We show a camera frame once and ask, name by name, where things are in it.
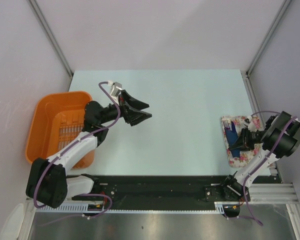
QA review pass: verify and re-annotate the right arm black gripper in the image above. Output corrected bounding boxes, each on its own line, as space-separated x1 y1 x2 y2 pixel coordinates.
230 127 267 152

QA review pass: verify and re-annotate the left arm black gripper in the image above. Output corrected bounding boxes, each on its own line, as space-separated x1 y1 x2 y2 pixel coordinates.
98 90 151 126

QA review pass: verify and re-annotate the purple iridescent fork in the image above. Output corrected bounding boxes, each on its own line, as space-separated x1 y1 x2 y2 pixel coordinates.
223 120 231 130

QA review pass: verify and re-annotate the dark blue paper napkin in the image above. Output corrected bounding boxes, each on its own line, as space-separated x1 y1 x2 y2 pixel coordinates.
225 128 240 158

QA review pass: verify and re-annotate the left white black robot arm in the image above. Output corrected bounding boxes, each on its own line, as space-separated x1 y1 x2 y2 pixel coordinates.
26 90 152 209

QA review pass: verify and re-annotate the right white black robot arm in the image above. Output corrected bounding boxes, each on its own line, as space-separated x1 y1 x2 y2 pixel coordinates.
122 112 300 208

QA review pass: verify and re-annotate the floral cloth mat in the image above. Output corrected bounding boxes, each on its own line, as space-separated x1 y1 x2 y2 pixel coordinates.
220 116 263 168

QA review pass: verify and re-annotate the orange plastic basket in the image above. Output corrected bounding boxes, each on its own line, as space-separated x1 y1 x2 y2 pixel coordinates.
25 91 92 163

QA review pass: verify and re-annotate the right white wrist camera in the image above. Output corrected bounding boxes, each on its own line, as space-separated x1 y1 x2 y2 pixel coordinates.
243 115 261 132

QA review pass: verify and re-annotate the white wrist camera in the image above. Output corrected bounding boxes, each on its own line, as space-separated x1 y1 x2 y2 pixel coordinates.
243 115 261 132
107 80 122 99

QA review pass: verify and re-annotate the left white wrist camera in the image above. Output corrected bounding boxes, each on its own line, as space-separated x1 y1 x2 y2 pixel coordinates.
107 80 122 99

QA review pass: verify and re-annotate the white slotted cable duct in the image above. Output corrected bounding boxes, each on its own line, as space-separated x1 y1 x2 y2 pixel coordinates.
36 201 243 215

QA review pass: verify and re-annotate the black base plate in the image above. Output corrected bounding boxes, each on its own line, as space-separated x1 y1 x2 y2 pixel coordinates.
67 174 282 212

